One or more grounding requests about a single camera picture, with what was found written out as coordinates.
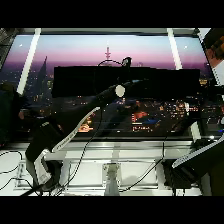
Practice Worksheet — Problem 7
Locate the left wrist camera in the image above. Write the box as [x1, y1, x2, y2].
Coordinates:
[121, 56, 133, 68]

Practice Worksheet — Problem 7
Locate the black garment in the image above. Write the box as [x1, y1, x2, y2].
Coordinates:
[51, 65, 203, 100]
[0, 82, 28, 148]

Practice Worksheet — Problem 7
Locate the black cable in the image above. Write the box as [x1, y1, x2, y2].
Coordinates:
[93, 58, 125, 98]
[119, 123, 188, 194]
[0, 176, 38, 196]
[0, 150, 24, 176]
[56, 99, 105, 196]

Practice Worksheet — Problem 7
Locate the silver frame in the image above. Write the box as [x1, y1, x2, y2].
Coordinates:
[0, 139, 224, 197]

